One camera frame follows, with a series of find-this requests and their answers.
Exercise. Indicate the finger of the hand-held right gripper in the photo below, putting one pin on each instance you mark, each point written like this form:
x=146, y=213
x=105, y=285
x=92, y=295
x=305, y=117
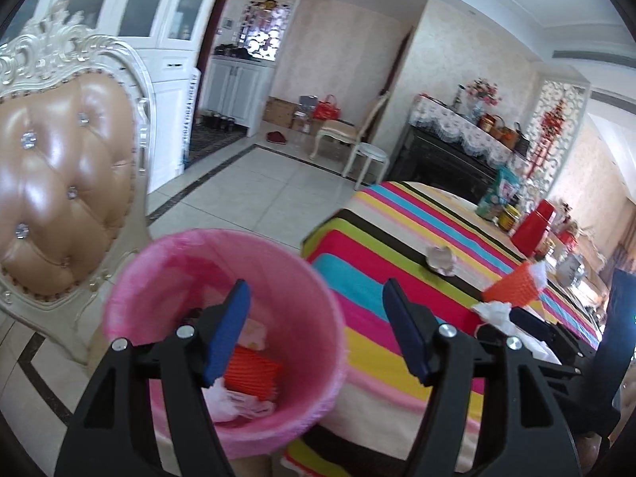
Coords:
x=529, y=322
x=561, y=371

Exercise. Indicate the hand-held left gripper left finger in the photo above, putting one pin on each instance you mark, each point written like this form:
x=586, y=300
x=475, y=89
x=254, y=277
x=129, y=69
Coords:
x=228, y=330

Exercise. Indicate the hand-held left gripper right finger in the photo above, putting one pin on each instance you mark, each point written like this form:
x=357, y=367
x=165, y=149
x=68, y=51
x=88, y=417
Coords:
x=405, y=330

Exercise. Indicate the white tissue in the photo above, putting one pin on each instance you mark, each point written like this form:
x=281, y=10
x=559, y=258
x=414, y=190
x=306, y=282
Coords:
x=492, y=314

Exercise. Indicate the orange foam net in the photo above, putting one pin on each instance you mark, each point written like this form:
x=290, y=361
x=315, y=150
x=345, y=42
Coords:
x=251, y=372
x=512, y=285

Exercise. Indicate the clear wrapper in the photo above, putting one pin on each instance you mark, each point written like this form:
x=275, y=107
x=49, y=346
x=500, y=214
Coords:
x=440, y=260

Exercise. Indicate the pink bin with bag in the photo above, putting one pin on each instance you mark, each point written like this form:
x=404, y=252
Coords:
x=308, y=303

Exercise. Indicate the pale yellow paper scrap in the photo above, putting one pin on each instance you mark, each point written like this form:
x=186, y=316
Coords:
x=254, y=334

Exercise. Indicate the white plastic wrap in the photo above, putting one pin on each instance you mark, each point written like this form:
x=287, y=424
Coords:
x=238, y=405

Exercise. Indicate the red thermos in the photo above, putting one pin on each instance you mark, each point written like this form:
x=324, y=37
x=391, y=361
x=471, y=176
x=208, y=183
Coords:
x=531, y=231

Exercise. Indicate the striped colourful tablecloth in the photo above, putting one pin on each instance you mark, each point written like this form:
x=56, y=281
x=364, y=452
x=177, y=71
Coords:
x=377, y=228

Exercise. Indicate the yellow lid jar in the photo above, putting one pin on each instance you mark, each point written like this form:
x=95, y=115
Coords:
x=508, y=218

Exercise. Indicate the teal snack bag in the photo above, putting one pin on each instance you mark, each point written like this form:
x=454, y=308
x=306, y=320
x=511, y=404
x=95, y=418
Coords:
x=499, y=191

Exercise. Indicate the black piano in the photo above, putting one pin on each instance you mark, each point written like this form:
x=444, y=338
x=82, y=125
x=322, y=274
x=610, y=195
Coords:
x=442, y=164

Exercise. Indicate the white round stool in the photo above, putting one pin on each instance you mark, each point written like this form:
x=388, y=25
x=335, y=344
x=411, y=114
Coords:
x=368, y=154

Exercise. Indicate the black handbag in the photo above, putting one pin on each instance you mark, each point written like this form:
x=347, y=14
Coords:
x=522, y=141

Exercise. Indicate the brown handbag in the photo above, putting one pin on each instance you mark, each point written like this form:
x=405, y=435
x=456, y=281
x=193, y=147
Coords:
x=508, y=136

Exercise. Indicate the red knot ornament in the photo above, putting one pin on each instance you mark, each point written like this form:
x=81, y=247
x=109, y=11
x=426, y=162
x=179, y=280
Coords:
x=546, y=134

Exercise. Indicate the dark door rug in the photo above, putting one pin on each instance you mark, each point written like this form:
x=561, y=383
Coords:
x=211, y=141

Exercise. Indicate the red slippers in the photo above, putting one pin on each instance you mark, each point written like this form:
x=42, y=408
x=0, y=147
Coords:
x=276, y=137

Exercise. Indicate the woven basket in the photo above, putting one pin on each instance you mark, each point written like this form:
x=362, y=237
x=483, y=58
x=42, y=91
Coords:
x=489, y=123

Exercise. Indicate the floral lace cloth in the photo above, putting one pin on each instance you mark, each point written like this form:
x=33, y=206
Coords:
x=462, y=129

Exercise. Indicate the cream dining chair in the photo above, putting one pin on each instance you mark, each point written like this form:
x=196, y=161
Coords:
x=343, y=131

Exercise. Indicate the row of shoes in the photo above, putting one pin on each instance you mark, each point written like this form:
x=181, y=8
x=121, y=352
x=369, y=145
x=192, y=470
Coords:
x=218, y=121

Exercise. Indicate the white patterned tower appliance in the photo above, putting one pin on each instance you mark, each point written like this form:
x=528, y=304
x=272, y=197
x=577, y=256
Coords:
x=190, y=119

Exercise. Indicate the white lattice screen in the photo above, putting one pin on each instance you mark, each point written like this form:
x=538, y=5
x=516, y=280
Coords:
x=571, y=109

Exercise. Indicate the ornate tan leather chair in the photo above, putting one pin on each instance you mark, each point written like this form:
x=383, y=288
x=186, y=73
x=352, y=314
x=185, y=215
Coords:
x=59, y=184

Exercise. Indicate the brown cardboard box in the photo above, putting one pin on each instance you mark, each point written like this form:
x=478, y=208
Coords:
x=279, y=112

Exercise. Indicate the pink flower bouquet vase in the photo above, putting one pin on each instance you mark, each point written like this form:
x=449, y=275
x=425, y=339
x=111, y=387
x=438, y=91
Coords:
x=483, y=93

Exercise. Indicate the red gift bag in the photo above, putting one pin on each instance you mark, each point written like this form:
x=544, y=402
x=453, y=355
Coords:
x=327, y=108

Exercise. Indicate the grey paper bag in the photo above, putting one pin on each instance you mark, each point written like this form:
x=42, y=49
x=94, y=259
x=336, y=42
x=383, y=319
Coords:
x=306, y=107

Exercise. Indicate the white shoe cabinet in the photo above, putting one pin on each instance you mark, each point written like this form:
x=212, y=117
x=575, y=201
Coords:
x=238, y=89

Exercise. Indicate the white display cabinet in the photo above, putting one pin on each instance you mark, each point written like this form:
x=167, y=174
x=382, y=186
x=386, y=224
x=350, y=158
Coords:
x=164, y=79

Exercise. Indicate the dark wooden door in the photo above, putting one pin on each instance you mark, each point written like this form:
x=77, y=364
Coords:
x=214, y=25

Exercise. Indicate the mirror wall decoration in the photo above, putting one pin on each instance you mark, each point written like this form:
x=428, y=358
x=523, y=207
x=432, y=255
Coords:
x=266, y=35

